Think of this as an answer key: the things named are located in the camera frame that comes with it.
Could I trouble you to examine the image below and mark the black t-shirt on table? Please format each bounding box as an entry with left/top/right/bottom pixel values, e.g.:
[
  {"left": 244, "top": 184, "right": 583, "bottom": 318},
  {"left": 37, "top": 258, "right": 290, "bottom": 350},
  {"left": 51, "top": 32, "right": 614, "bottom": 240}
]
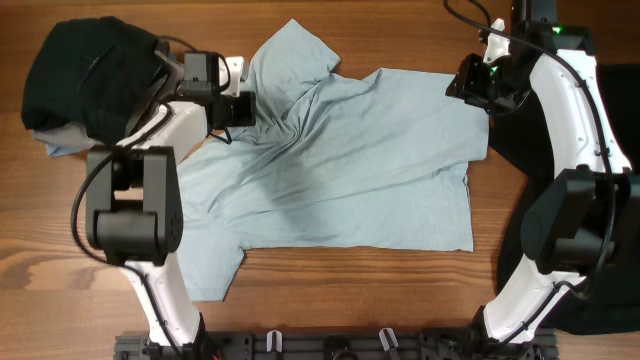
[{"left": 488, "top": 64, "right": 639, "bottom": 335}]

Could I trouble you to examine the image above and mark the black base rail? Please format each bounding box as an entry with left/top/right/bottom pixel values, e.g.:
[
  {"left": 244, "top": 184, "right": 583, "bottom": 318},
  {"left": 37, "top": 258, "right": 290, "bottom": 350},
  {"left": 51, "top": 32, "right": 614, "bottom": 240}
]
[{"left": 113, "top": 327, "right": 559, "bottom": 360}]

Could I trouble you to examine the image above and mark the left black cable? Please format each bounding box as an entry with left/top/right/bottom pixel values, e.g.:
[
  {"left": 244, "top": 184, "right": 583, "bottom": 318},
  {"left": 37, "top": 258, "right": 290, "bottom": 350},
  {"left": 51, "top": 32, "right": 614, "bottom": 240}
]
[{"left": 69, "top": 34, "right": 236, "bottom": 360}]

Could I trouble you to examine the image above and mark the black cable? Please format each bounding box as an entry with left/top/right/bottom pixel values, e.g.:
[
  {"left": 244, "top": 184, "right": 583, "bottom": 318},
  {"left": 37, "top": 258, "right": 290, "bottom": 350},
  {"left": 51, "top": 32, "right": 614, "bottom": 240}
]
[
  {"left": 442, "top": 0, "right": 619, "bottom": 346},
  {"left": 69, "top": 34, "right": 236, "bottom": 360}
]

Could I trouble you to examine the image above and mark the folded grey garment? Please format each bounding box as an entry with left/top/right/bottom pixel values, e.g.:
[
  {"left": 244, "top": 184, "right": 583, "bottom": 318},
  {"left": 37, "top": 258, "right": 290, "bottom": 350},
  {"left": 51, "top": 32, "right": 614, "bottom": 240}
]
[{"left": 32, "top": 40, "right": 184, "bottom": 151}]

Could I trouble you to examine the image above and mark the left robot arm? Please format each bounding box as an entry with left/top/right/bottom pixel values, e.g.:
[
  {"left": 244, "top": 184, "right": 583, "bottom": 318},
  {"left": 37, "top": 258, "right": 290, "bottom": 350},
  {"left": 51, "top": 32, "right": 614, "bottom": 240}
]
[{"left": 74, "top": 51, "right": 255, "bottom": 359}]

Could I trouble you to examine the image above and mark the right black cable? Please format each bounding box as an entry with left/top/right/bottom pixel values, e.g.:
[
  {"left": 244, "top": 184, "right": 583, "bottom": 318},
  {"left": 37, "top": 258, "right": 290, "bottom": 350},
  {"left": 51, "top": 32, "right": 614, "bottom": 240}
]
[{"left": 442, "top": 0, "right": 619, "bottom": 346}]

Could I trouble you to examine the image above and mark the folded black garment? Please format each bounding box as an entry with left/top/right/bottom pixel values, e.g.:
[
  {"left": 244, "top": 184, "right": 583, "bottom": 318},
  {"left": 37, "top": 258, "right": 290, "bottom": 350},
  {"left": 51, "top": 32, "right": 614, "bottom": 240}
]
[{"left": 21, "top": 17, "right": 164, "bottom": 144}]

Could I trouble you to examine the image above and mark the folded blue garment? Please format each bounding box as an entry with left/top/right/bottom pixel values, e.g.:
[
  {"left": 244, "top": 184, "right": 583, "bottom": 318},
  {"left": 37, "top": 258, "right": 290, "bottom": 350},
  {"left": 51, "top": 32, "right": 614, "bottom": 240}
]
[{"left": 45, "top": 143, "right": 79, "bottom": 157}]

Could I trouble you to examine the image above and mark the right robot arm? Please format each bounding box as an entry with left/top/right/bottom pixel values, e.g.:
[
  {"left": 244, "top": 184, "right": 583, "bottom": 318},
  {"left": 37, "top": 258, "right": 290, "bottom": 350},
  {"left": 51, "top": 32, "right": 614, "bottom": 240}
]
[{"left": 446, "top": 1, "right": 639, "bottom": 352}]

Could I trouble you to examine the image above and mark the light blue t-shirt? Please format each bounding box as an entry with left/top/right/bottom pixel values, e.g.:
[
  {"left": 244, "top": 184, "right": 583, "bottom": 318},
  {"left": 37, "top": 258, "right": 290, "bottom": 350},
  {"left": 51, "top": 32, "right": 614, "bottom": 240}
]
[{"left": 177, "top": 21, "right": 488, "bottom": 301}]

